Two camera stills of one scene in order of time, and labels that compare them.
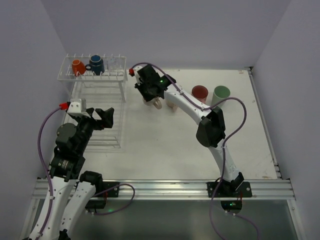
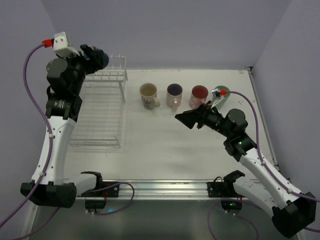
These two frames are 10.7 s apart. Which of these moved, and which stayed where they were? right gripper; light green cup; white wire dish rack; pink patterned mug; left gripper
Moved: right gripper; left gripper
Stayed: pink patterned mug; light green cup; white wire dish rack
